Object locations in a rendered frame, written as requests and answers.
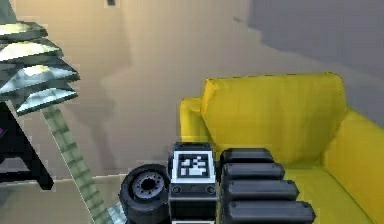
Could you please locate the black shelf stand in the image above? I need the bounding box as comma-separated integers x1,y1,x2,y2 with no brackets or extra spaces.
0,101,55,191

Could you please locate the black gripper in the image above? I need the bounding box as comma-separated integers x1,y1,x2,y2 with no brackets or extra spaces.
118,163,172,224

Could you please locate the grey tiered floor lamp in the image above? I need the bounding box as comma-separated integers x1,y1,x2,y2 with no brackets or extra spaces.
0,0,128,224

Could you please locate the yellow armchair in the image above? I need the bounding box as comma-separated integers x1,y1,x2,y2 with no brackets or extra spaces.
179,72,384,224

